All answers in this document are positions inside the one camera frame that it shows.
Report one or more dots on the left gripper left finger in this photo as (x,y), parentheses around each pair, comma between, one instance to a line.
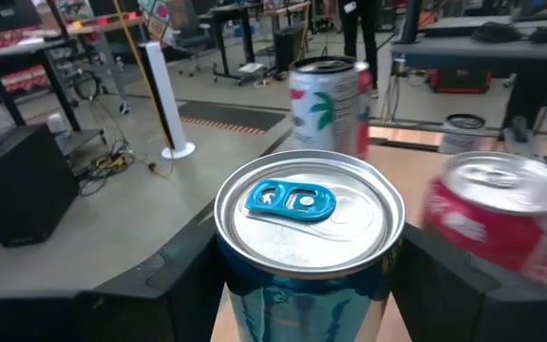
(88,318)

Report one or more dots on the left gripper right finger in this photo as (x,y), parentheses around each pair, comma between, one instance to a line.
(468,313)

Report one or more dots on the red Coca-Cola can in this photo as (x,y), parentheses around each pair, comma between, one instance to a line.
(492,223)

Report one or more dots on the silver blue drink can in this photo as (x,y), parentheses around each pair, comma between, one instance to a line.
(302,237)

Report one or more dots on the black equipment case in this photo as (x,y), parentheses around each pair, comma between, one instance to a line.
(17,190)

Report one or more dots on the white plastic bottle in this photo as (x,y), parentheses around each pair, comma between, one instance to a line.
(57,124)

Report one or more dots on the red toolbox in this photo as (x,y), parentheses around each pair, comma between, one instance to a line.
(461,81)

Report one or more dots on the white tower fan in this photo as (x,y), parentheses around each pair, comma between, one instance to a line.
(164,95)

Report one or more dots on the black mat with orange-striped edge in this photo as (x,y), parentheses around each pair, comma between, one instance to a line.
(228,116)

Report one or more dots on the grey desk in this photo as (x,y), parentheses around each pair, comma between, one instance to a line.
(468,47)

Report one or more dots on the black monitor pole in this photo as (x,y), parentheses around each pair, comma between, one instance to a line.
(411,21)

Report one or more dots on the person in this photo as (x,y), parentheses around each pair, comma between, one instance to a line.
(359,33)

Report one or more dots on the black office chair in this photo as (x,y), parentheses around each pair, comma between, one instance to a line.
(193,33)

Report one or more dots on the black waste bin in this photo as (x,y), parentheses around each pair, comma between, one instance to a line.
(288,45)

